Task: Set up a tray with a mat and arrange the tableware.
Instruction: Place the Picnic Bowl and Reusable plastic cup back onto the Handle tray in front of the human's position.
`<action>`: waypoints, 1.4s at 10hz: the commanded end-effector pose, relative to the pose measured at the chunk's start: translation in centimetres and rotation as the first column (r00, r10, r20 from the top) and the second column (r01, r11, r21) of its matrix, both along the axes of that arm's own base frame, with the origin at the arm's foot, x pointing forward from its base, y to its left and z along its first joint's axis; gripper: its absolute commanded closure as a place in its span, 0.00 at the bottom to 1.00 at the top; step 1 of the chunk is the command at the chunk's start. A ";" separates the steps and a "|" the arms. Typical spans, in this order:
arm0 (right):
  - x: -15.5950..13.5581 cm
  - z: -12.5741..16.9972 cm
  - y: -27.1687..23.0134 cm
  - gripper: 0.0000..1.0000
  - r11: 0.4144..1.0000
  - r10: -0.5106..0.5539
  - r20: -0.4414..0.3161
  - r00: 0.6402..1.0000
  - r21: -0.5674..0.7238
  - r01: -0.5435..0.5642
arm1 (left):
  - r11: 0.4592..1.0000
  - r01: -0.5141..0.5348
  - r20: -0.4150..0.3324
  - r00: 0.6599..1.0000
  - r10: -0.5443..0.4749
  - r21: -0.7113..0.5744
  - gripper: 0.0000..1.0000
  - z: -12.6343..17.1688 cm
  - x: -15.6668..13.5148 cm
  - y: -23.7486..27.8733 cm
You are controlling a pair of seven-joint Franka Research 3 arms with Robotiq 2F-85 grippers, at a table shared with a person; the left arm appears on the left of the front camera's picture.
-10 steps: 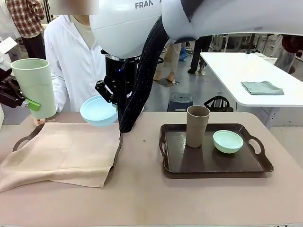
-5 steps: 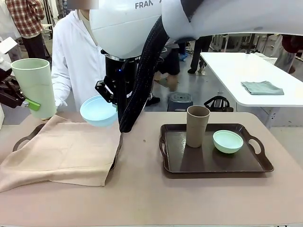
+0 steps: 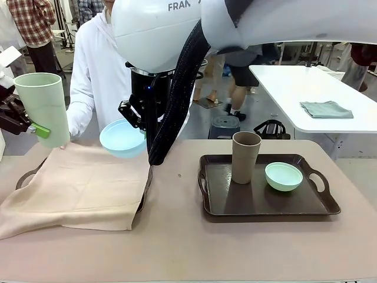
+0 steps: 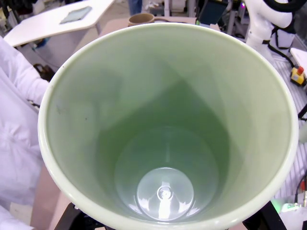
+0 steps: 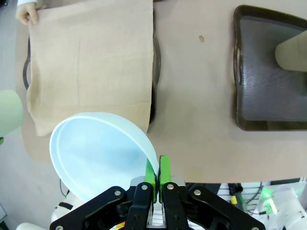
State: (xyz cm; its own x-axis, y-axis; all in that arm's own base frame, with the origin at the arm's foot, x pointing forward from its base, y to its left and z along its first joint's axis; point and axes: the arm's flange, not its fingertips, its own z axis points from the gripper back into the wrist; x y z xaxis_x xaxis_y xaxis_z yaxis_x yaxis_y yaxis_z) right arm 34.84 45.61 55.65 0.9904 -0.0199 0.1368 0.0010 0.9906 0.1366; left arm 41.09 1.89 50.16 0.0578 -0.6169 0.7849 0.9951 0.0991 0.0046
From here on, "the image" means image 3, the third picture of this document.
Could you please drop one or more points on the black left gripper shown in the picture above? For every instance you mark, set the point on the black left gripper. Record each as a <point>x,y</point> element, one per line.
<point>9,115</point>

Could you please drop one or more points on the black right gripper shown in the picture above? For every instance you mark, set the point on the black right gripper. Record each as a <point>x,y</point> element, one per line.
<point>147,91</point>

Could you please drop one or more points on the light blue bowl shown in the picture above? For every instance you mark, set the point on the light blue bowl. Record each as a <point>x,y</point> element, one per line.
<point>123,141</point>

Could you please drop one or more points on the tall pale green cup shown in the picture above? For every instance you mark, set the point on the tall pale green cup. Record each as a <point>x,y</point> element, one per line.
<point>44,103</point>

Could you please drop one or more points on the beige cloth mat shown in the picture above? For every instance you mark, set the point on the beige cloth mat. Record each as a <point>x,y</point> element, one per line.
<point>73,188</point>

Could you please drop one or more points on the tall brown cup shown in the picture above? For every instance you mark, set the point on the tall brown cup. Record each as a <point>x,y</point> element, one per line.
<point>246,159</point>

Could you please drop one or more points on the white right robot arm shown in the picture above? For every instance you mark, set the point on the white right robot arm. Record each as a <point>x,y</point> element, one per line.
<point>147,35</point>

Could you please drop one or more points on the person's right forearm white sleeve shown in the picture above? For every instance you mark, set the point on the person's right forearm white sleeve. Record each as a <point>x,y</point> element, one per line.
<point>84,110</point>

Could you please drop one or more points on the black floor mat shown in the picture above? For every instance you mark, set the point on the black floor mat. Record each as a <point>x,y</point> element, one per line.
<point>206,104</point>

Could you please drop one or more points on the dark brown serving tray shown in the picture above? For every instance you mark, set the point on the dark brown serving tray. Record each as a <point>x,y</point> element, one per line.
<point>143,198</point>
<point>250,203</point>

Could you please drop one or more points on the person's right hand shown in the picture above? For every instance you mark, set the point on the person's right hand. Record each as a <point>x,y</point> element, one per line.
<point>76,128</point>

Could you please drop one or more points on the person in white coat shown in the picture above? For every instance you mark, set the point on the person in white coat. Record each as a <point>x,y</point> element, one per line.
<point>97,59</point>

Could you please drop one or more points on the person in beige trousers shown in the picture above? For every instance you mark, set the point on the person in beige trousers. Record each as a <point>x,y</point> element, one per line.
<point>215,76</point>

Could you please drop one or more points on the person in white top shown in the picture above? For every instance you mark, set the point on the person in white top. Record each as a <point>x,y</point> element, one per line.
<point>9,29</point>

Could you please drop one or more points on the person in red plaid shirt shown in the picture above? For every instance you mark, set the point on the person in red plaid shirt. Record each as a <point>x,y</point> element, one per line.
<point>32,23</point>

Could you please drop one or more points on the person in blue plaid shirt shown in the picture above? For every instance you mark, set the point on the person in blue plaid shirt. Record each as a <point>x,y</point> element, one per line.
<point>88,11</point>

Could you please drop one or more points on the person in dark shorts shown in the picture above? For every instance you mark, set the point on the person in dark shorts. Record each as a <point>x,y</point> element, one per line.
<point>244,73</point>

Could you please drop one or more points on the mint green bowl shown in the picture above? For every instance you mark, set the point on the mint green bowl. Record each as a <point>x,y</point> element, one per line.
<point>282,175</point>

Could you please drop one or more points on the white table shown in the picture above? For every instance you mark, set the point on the white table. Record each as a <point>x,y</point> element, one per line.
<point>294,88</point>

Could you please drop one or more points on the folded grey-green cloth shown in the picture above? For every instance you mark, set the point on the folded grey-green cloth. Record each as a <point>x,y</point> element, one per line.
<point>327,110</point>

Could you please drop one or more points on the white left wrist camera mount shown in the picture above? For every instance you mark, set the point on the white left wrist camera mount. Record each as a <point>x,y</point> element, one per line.
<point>9,56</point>

